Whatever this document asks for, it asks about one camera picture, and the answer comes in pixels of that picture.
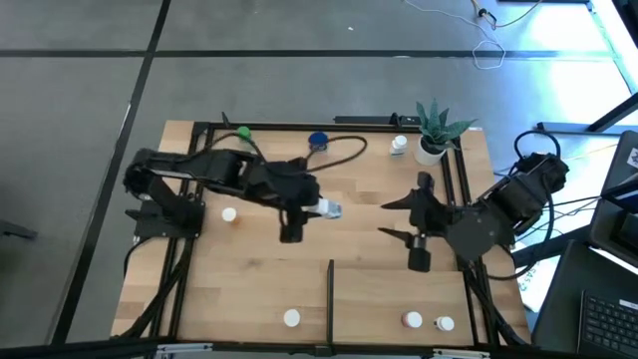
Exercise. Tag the white bottle blue label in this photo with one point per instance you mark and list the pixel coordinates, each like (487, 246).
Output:
(399, 144)

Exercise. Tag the black desk leg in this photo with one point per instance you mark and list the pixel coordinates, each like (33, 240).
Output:
(563, 128)

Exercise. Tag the silver aluminium bracket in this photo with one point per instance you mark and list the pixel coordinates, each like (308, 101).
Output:
(458, 354)
(184, 349)

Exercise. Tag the green plant in white pot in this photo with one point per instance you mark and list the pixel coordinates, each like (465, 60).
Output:
(429, 152)

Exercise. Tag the black floor object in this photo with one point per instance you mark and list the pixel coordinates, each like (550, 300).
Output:
(15, 230)

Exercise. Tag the black bar behind table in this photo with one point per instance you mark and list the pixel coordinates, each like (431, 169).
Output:
(364, 119)

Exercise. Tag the blue-capped Tums bottle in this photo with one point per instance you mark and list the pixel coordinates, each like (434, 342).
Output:
(318, 138)

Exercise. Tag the dark grey desk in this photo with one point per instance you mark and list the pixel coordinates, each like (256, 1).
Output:
(563, 299)

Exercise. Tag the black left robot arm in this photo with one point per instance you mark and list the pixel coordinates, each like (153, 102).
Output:
(199, 172)

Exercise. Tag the black frame bracket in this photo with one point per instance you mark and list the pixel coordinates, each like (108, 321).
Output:
(395, 118)
(225, 120)

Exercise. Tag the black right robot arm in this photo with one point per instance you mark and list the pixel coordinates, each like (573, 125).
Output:
(518, 199)

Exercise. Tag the white-capped red label bottle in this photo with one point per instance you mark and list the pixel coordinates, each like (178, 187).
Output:
(445, 323)

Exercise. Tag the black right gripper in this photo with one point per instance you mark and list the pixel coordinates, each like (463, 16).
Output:
(428, 219)

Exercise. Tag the black table frame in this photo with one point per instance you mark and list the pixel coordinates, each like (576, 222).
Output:
(299, 126)

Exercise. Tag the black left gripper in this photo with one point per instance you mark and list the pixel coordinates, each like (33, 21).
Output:
(286, 187)

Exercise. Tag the green bottle green cap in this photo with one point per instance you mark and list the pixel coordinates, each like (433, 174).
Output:
(243, 132)

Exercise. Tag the black laptop keyboard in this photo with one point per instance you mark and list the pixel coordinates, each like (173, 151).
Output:
(608, 324)

